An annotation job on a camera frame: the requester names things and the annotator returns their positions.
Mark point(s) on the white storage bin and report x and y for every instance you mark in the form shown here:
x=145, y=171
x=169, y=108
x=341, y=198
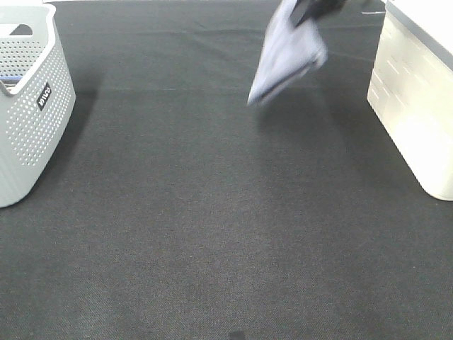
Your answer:
x=410, y=89

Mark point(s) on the black table cloth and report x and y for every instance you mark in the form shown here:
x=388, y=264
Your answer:
x=172, y=210

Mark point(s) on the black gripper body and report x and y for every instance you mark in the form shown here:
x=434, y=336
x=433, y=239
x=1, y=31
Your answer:
x=305, y=10

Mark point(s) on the blue towel in basket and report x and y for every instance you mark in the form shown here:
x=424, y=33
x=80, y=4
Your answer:
x=10, y=81

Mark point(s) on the grey perforated laundry basket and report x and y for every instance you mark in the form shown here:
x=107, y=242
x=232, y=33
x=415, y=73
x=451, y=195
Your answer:
x=35, y=112

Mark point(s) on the lavender towel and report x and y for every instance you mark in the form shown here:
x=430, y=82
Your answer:
x=287, y=54

